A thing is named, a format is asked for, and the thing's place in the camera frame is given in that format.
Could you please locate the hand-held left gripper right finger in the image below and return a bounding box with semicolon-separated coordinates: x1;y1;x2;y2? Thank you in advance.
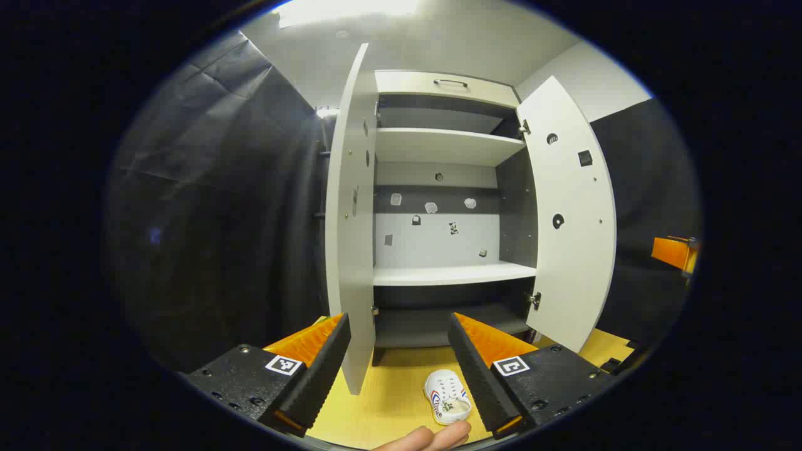
447;312;618;440

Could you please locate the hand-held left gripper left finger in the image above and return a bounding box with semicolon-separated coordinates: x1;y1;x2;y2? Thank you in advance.
187;312;352;438

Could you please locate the white striped canvas shoe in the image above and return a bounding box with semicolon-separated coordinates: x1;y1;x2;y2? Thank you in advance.
424;369;472;426

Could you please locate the white cabinet door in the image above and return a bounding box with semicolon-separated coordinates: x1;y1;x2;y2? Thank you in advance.
325;43;378;397
516;76;618;353

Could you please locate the white shoe cabinet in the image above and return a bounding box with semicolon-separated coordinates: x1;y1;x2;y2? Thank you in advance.
372;69;541;367

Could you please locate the white cabinet shelf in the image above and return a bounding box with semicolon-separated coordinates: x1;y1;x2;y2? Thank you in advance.
376;128;526;167
373;261;538;287

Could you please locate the white cabinet drawer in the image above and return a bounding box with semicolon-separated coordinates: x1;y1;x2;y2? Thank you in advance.
375;70;521;108

